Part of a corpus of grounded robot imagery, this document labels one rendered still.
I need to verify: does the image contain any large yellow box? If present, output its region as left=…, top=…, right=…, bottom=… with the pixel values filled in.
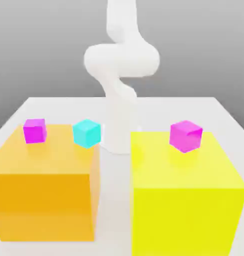
left=130, top=130, right=244, bottom=256

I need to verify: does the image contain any small cyan cube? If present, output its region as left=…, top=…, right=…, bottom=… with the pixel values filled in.
left=72, top=118, right=102, bottom=149

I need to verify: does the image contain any large orange box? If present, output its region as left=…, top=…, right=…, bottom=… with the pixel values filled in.
left=0, top=123, right=101, bottom=243

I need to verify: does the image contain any small pink cube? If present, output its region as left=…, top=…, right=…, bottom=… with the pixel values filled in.
left=169, top=119, right=204, bottom=154

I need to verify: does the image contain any small purple cube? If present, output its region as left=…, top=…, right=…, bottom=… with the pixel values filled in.
left=22, top=118, right=47, bottom=145

